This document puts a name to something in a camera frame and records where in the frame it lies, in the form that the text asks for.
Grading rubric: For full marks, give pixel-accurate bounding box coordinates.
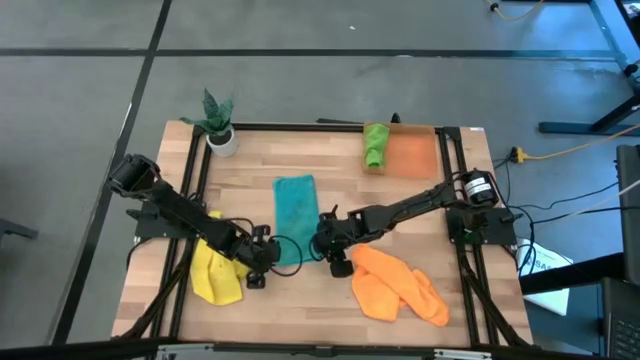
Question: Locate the white plant pot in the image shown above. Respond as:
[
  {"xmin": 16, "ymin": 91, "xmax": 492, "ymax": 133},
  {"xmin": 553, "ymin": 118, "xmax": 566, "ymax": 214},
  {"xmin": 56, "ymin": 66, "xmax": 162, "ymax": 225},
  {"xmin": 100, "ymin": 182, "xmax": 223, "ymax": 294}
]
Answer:
[{"xmin": 205, "ymin": 127, "xmax": 240, "ymax": 159}]

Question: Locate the yellow extension cord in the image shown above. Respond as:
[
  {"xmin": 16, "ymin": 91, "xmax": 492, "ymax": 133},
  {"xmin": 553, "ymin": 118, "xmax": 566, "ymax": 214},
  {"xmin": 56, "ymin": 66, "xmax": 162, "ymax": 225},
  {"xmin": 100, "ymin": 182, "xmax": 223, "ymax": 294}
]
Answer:
[{"xmin": 509, "ymin": 124, "xmax": 640, "ymax": 164}]

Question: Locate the grey chair base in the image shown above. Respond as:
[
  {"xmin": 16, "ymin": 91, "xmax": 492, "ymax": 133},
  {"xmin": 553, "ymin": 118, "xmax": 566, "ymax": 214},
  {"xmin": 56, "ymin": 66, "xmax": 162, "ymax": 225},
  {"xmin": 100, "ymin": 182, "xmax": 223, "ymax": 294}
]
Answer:
[{"xmin": 0, "ymin": 218, "xmax": 39, "ymax": 241}]

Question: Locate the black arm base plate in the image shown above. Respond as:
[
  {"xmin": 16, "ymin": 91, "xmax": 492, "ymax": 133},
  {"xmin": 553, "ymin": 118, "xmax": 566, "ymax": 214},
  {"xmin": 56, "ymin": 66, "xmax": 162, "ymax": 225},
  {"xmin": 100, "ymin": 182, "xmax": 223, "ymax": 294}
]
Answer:
[
  {"xmin": 125, "ymin": 199, "xmax": 207, "ymax": 240},
  {"xmin": 445, "ymin": 204, "xmax": 517, "ymax": 246}
]

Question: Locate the orange floor cable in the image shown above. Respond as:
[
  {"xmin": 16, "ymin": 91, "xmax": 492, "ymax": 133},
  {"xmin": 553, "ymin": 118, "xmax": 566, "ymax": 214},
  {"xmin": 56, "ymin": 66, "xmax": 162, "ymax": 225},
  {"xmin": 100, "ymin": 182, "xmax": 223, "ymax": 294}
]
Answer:
[{"xmin": 487, "ymin": 0, "xmax": 546, "ymax": 23}]

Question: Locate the white paper bag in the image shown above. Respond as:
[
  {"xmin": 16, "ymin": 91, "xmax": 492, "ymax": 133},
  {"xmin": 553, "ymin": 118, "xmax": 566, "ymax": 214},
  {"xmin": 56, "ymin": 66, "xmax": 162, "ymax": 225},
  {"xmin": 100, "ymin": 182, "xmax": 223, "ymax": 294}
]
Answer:
[{"xmin": 517, "ymin": 238, "xmax": 574, "ymax": 317}]

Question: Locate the teal microfiber towel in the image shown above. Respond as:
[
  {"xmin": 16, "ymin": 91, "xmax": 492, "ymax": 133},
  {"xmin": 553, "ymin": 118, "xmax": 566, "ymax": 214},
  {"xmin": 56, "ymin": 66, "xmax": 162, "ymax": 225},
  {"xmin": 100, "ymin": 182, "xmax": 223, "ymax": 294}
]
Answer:
[{"xmin": 272, "ymin": 173, "xmax": 321, "ymax": 267}]

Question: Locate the green artificial plant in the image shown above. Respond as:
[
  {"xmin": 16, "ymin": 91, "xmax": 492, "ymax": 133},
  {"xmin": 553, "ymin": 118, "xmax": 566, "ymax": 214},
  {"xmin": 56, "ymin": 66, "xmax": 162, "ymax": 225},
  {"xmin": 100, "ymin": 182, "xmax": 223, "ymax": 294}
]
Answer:
[{"xmin": 179, "ymin": 88, "xmax": 236, "ymax": 139}]

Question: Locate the yellow microfiber towel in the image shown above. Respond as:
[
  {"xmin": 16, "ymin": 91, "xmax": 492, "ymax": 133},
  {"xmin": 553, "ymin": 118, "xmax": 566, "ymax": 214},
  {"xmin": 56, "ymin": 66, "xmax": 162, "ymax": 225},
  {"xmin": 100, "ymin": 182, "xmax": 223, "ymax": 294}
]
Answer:
[{"xmin": 189, "ymin": 209, "xmax": 251, "ymax": 306}]

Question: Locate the orange microfiber towel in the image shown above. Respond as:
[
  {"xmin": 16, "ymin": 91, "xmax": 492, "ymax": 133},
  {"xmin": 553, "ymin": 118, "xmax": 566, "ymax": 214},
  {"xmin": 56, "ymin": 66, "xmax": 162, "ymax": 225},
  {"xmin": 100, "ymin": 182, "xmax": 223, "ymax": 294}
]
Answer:
[{"xmin": 350, "ymin": 243, "xmax": 451, "ymax": 328}]

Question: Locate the orange basket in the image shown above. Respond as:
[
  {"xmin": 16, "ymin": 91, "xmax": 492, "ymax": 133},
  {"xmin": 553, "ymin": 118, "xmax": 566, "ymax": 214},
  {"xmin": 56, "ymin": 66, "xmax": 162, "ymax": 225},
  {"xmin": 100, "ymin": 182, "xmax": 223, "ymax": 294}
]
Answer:
[{"xmin": 362, "ymin": 122, "xmax": 444, "ymax": 180}]

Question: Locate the black desk leg frame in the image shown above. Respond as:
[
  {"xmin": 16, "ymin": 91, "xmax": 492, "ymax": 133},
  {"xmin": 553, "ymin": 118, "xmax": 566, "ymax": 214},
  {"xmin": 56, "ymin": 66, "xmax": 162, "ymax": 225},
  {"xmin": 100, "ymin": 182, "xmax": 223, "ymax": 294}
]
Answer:
[{"xmin": 537, "ymin": 0, "xmax": 640, "ymax": 136}]

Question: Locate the black front crossbar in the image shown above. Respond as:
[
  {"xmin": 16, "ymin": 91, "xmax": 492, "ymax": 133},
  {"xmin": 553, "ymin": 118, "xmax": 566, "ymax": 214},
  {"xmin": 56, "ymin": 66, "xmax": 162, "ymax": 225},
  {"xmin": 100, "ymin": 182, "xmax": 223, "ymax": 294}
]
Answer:
[{"xmin": 0, "ymin": 338, "xmax": 640, "ymax": 360}]

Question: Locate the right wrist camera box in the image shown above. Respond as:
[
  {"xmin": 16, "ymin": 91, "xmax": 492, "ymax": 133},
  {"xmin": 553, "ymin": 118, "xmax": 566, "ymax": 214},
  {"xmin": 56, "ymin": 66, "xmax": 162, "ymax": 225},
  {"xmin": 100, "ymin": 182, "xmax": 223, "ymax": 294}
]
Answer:
[{"xmin": 329, "ymin": 259, "xmax": 354, "ymax": 279}]

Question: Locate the green microfiber towel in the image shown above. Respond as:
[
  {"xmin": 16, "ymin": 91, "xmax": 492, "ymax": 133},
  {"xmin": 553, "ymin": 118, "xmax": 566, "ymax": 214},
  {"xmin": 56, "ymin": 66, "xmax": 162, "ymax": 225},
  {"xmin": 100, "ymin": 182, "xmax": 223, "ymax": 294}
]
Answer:
[{"xmin": 362, "ymin": 123, "xmax": 391, "ymax": 170}]

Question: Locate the black keyboard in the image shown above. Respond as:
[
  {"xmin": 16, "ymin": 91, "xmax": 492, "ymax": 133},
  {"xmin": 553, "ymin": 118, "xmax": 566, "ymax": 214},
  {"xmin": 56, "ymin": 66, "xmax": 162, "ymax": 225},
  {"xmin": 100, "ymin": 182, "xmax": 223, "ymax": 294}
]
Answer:
[{"xmin": 602, "ymin": 277, "xmax": 640, "ymax": 360}]

